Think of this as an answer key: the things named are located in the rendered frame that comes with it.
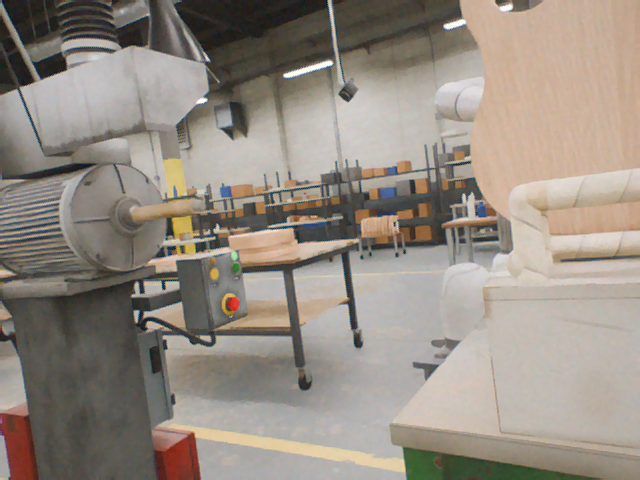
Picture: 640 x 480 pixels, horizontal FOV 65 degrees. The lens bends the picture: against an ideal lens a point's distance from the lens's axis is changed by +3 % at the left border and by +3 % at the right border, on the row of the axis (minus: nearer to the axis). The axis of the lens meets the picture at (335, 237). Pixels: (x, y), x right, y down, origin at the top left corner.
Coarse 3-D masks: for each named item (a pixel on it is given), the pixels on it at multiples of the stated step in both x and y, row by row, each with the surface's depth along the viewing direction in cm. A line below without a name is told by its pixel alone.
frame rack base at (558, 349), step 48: (528, 288) 55; (576, 288) 53; (624, 288) 51; (528, 336) 55; (576, 336) 53; (624, 336) 51; (528, 384) 56; (576, 384) 54; (624, 384) 52; (528, 432) 57; (576, 432) 54; (624, 432) 52
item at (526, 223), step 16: (512, 208) 56; (528, 208) 55; (512, 224) 56; (528, 224) 55; (512, 240) 57; (528, 240) 55; (528, 256) 55; (544, 256) 56; (528, 272) 55; (544, 272) 55
